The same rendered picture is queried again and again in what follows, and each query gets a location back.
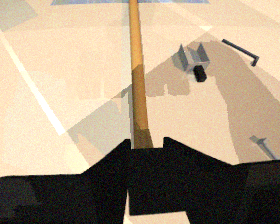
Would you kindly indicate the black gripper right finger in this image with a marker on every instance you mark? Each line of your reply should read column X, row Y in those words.
column 221, row 193

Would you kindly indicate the silver metal screw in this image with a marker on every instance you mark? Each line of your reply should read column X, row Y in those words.
column 268, row 148

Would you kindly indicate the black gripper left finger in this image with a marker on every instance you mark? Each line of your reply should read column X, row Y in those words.
column 96, row 196

